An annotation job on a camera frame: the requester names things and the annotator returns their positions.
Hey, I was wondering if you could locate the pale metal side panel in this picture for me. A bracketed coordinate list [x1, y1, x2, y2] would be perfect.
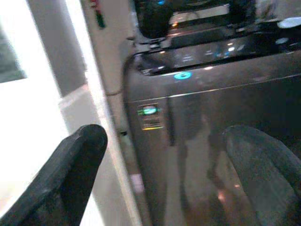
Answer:
[25, 0, 151, 226]

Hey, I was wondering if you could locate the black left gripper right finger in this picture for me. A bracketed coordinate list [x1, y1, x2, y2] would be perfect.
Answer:
[222, 124, 301, 226]

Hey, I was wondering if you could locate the round blue sticker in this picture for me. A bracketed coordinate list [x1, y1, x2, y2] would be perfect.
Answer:
[174, 71, 193, 81]

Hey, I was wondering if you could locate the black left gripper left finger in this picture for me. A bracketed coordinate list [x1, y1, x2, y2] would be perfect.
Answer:
[0, 124, 108, 226]

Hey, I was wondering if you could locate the black inverter sticker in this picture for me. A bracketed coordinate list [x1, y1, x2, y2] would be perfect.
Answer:
[137, 103, 164, 131]

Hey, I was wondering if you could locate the dark grey washing machine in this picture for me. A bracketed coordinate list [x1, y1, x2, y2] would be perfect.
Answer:
[122, 0, 301, 226]

